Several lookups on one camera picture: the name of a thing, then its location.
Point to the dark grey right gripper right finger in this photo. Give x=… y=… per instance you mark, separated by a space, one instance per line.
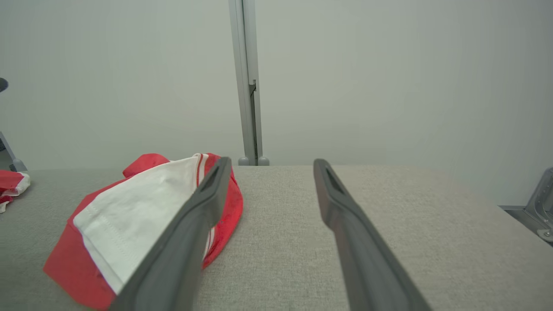
x=367 y=268

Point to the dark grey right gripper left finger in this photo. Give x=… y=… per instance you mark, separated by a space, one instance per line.
x=173 y=259

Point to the red and white basketball jersey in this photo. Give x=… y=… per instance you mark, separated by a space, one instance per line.
x=121 y=216

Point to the red basketball shorts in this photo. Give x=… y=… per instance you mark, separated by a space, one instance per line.
x=11 y=181

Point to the dark grey round knob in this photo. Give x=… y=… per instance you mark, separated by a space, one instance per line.
x=2 y=84

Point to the grey metal bracket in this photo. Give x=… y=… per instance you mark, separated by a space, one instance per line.
x=542 y=203

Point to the grey aluminium partition post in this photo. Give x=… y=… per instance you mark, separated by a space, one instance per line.
x=244 y=65

